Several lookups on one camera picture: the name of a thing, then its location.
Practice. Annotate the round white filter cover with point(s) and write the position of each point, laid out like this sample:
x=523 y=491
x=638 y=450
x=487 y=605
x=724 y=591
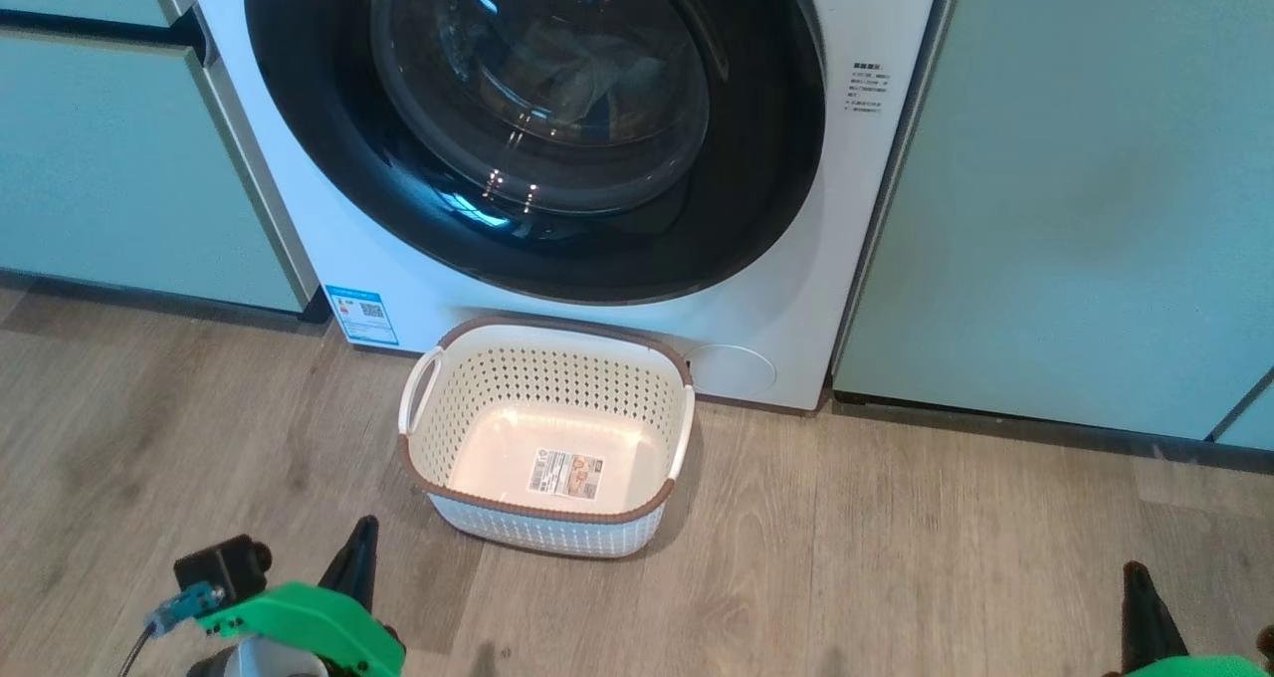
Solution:
x=737 y=373

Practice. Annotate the small printed text sticker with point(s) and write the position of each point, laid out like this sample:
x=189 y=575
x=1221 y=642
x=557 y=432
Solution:
x=868 y=88

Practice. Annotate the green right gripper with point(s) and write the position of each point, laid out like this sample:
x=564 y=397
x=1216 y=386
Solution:
x=1214 y=667

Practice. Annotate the blue energy label sticker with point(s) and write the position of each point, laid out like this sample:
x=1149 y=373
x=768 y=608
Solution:
x=362 y=315

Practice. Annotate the cream perforated laundry basket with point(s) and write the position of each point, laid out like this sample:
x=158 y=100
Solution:
x=557 y=538

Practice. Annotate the black round washer door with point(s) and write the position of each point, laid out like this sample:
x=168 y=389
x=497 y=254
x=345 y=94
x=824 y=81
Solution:
x=328 y=159

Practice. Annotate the mint cabinet with black rail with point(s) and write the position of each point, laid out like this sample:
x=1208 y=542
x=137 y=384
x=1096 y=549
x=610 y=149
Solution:
x=119 y=179

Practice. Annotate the white front-load washing machine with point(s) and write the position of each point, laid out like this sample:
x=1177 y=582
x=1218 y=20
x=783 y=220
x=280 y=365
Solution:
x=776 y=289

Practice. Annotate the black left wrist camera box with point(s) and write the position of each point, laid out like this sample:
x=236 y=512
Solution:
x=224 y=563

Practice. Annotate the paper basket product label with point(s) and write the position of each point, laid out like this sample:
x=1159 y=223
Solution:
x=565 y=474

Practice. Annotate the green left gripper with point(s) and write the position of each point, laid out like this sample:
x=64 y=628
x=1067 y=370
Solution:
x=318 y=622

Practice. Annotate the plain mint green cabinet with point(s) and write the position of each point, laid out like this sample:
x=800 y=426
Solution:
x=1075 y=209

